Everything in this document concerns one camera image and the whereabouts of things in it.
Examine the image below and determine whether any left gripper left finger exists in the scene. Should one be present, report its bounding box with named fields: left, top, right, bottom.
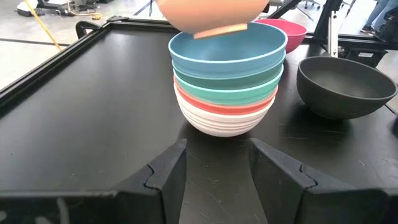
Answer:
left=108, top=139, right=188, bottom=224

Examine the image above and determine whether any black bag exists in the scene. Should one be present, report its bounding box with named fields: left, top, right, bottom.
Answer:
left=374, top=14, right=398, bottom=44

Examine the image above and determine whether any blue bowl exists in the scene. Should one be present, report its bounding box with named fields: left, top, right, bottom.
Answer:
left=168, top=22, right=289, bottom=79

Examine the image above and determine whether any black floor equipment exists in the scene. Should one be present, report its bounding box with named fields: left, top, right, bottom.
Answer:
left=36, top=0, right=105, bottom=19

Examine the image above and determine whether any black curved frame bracket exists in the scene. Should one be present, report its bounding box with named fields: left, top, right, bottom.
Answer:
left=75, top=20, right=104, bottom=40

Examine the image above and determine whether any pink bowl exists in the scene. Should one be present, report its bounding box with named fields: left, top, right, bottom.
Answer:
left=254, top=17, right=308, bottom=54

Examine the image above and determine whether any office chair base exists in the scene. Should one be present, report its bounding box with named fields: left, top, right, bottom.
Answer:
left=303, top=0, right=323, bottom=10

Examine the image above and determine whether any black bowl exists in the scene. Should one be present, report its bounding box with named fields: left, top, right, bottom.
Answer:
left=296, top=55, right=398, bottom=121

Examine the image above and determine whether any black box with white label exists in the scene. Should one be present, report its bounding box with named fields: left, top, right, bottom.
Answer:
left=338, top=46, right=389, bottom=68

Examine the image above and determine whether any orange bowl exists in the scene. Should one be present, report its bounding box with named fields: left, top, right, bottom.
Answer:
left=173, top=76, right=279, bottom=116

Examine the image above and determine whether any yellow floor cable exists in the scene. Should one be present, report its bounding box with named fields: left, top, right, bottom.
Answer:
left=24, top=0, right=63, bottom=51

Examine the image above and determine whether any light green bowl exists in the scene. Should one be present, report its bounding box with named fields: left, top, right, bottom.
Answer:
left=173, top=67, right=284, bottom=106

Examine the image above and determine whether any person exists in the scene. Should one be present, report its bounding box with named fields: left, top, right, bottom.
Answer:
left=360, top=0, right=398, bottom=34

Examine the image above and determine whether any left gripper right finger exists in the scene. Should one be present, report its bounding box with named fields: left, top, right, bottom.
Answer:
left=248, top=138, right=389, bottom=224

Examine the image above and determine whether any beige bowl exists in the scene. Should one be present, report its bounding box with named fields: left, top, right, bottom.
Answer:
left=155, top=0, right=270, bottom=40

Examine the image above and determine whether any dark teal bowl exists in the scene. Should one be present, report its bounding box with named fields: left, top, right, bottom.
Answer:
left=172, top=58, right=286, bottom=91

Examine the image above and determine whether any black diagonal frame strut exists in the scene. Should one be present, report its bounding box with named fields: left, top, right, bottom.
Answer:
left=269, top=0, right=345, bottom=59

